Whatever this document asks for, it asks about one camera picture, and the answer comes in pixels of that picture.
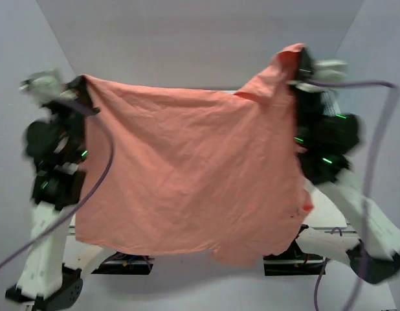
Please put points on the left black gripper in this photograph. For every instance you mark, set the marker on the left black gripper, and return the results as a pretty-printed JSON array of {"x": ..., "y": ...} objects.
[{"x": 79, "y": 87}]

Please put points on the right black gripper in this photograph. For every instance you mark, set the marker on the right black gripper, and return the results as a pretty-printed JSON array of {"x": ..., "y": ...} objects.
[{"x": 303, "y": 58}]

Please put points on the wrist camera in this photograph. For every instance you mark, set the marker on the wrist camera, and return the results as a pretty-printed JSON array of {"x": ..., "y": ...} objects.
[
  {"x": 327, "y": 71},
  {"x": 44, "y": 86}
]

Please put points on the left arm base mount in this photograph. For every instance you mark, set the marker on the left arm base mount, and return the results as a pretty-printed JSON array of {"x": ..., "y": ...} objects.
[{"x": 126, "y": 265}]

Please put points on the pink t shirt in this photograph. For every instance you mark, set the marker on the pink t shirt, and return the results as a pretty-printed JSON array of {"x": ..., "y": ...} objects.
[{"x": 196, "y": 170}]

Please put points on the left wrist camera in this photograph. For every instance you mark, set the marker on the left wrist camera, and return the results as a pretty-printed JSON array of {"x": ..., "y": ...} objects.
[{"x": 44, "y": 86}]

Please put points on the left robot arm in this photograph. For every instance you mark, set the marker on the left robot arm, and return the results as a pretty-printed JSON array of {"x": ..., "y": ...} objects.
[{"x": 45, "y": 280}]

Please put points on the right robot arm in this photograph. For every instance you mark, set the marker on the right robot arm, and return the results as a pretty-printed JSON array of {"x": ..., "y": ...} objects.
[{"x": 373, "y": 253}]

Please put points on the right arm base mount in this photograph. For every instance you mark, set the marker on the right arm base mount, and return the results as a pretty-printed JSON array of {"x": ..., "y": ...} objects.
[{"x": 292, "y": 262}]

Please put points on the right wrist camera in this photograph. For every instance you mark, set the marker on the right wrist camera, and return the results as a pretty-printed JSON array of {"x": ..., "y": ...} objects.
[{"x": 327, "y": 71}]

